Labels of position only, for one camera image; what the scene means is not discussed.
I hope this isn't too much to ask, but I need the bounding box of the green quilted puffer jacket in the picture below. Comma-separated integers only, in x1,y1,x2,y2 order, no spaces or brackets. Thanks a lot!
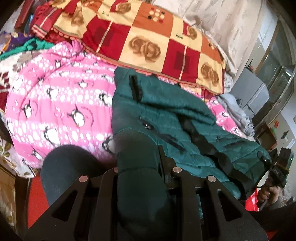
40,66,273,230

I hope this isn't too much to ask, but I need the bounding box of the green purple clothes pile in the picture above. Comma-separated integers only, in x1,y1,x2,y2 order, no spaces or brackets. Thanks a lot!
1,31,54,61

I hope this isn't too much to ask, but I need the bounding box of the person's right hand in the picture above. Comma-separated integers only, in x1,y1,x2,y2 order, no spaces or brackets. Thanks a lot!
257,177,280,207

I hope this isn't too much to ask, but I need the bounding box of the grey cabinet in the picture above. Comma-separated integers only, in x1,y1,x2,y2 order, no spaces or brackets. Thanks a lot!
230,68,269,119

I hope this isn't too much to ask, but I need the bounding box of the grey cloth on bed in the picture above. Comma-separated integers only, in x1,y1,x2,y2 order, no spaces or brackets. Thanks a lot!
216,93,255,137

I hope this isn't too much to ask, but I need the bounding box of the pink penguin quilt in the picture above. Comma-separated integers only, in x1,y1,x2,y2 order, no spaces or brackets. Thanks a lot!
5,40,246,170

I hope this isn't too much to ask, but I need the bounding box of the red yellow rose blanket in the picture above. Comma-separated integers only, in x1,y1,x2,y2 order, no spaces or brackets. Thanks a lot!
32,1,226,95

